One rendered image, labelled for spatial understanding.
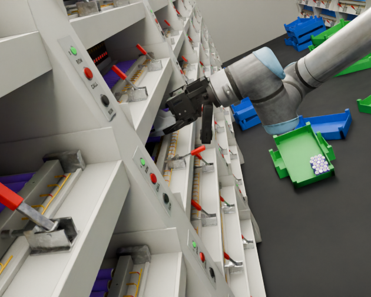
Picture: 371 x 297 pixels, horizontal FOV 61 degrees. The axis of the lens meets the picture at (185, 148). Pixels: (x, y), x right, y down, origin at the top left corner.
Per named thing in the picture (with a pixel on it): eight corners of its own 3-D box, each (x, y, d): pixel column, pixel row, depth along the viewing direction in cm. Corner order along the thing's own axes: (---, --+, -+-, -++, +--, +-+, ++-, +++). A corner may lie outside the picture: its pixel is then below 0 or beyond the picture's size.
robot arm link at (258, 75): (291, 84, 74) (274, 46, 71) (242, 108, 78) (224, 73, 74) (282, 73, 83) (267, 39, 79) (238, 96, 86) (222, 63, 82)
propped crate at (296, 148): (335, 175, 156) (334, 167, 150) (294, 188, 161) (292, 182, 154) (311, 129, 174) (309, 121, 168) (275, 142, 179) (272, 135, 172)
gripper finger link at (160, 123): (138, 121, 85) (168, 104, 83) (151, 138, 87) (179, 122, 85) (137, 125, 82) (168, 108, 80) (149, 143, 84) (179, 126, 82)
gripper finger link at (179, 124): (162, 125, 86) (190, 109, 84) (165, 130, 86) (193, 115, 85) (161, 131, 81) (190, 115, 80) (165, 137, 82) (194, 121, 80)
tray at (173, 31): (184, 39, 170) (179, 11, 164) (175, 63, 117) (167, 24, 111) (148, 45, 173) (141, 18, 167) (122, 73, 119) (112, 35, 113)
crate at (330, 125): (352, 119, 189) (348, 108, 186) (344, 138, 176) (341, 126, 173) (302, 125, 209) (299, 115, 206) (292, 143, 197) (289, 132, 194)
